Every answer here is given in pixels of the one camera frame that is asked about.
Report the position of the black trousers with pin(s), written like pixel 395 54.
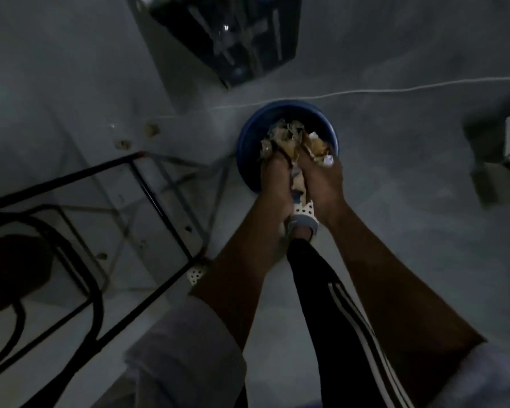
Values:
pixel 323 314

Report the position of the black curved metal frame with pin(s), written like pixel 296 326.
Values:
pixel 98 305

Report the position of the person's left forearm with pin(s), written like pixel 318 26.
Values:
pixel 242 271

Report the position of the black metal table leg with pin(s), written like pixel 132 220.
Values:
pixel 153 199

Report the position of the white perforated shoe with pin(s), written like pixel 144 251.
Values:
pixel 197 274
pixel 301 218

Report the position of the blue round waste bin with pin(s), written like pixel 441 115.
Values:
pixel 248 144

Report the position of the pile of cardboard paper scraps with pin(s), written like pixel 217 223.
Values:
pixel 293 140

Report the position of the person's right hand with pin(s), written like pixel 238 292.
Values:
pixel 325 191

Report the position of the person's left hand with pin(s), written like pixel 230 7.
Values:
pixel 278 182

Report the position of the light denim shirt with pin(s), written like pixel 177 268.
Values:
pixel 187 356

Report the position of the person's right forearm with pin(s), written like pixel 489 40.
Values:
pixel 399 314

